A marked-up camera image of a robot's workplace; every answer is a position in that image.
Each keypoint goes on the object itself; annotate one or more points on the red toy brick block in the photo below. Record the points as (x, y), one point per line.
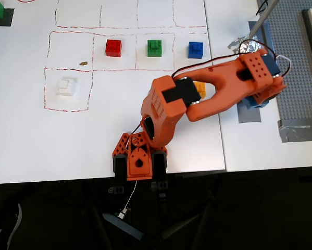
(113, 48)

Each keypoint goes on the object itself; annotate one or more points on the white toy brick block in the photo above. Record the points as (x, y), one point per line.
(65, 86)

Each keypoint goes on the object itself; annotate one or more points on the dark tripod leg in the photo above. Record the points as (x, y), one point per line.
(180, 226)
(124, 226)

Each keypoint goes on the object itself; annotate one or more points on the black table clamp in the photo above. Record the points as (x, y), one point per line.
(159, 164)
(119, 166)

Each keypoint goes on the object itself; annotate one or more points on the grey square tape marker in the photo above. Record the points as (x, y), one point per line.
(249, 116)

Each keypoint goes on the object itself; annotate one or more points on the long grey tape strip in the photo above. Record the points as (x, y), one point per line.
(267, 36)

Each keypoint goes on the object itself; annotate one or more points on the metal rod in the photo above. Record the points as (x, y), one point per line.
(260, 22)

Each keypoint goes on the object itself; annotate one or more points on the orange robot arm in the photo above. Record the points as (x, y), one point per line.
(223, 86)

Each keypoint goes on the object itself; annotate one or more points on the wide grey duct tape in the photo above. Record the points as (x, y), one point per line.
(299, 132)

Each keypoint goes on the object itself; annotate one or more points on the small brown crumb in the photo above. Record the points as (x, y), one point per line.
(83, 63)

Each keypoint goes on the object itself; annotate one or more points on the yellow toy brick block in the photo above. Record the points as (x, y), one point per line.
(201, 89)

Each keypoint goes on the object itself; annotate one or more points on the grey studded baseplate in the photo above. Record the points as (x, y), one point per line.
(299, 78)

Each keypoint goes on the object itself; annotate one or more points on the crumpled aluminium foil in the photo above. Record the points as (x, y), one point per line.
(249, 45)

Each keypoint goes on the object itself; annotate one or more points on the black square tape marker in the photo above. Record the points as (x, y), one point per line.
(9, 18)

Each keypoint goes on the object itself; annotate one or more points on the blue toy brick block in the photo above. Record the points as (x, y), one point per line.
(196, 50)

